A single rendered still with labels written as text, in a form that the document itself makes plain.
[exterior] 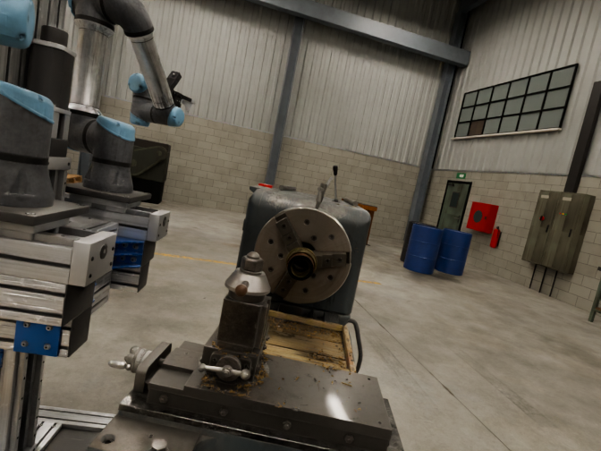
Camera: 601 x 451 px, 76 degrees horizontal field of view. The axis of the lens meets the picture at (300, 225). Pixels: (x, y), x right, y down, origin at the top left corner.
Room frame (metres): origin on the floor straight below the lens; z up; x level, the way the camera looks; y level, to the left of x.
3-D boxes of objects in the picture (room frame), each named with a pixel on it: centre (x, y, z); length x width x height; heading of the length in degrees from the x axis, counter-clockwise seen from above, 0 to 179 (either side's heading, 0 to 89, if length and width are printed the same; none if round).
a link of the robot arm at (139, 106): (1.55, 0.70, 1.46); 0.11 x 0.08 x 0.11; 75
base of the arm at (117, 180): (1.27, 0.66, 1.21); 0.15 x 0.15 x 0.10
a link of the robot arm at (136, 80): (1.56, 0.72, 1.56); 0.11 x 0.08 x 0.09; 165
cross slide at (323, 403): (0.64, 0.01, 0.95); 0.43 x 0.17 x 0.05; 88
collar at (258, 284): (0.64, 0.07, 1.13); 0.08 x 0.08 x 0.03
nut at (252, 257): (0.64, 0.07, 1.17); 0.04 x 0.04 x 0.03
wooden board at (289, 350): (1.00, -0.02, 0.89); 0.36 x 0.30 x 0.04; 88
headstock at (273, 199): (1.65, -0.02, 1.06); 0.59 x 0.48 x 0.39; 178
